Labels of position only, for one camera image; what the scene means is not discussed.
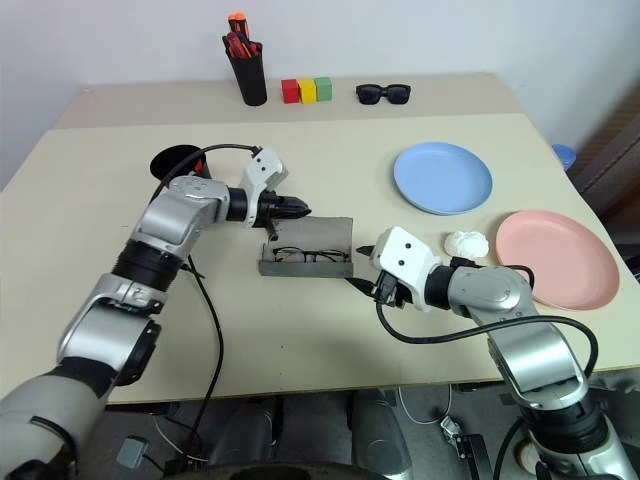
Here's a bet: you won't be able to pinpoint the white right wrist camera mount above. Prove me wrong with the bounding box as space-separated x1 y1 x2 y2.
372 225 443 313

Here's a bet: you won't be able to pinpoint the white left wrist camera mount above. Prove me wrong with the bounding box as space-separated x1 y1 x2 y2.
241 146 291 229

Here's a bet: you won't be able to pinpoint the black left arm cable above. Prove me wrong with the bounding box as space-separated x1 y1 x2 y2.
152 143 263 464

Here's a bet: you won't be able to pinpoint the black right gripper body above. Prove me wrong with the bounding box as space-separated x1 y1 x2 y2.
370 269 412 309

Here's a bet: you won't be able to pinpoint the red and black pens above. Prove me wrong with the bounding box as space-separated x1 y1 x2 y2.
227 12 252 45

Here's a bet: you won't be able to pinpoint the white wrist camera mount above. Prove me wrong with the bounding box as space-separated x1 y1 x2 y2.
372 225 443 313
241 146 291 229

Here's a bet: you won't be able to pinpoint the white crumpled tissue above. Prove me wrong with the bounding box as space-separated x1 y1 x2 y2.
444 230 490 260

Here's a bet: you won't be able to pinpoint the blue plate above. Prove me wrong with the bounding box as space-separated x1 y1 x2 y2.
392 141 494 217

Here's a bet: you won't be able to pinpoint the short black cup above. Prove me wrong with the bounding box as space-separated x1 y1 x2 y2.
150 143 213 182

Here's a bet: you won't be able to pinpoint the tall black pen holder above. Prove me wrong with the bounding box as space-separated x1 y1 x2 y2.
227 49 268 108

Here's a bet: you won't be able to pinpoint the small grey box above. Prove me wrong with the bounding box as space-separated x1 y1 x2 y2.
116 435 152 467

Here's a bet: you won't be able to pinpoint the metal table clamp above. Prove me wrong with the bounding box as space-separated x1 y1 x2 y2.
438 414 467 445

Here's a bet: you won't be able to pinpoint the blue round lid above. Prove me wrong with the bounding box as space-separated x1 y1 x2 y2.
551 143 578 174

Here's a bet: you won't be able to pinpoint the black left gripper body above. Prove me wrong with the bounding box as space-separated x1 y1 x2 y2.
259 191 294 243

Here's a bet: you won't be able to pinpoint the dark grey rounded leg shell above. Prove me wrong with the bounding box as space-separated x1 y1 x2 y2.
207 397 282 469
348 388 414 476

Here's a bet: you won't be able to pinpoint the brown wooden cabinet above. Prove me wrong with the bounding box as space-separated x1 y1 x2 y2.
569 82 640 281

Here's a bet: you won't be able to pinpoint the grey felt glasses case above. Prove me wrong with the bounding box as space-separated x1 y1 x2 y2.
257 215 357 279

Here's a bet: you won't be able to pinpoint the thin white cable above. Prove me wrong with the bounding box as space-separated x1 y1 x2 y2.
397 385 454 427

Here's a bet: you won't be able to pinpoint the black sunglasses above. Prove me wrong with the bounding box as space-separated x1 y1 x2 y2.
355 83 413 106

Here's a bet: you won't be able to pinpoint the pink plate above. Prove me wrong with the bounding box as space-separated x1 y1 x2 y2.
494 209 621 313

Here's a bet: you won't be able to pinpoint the thin black frame glasses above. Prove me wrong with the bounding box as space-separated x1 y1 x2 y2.
272 246 351 265

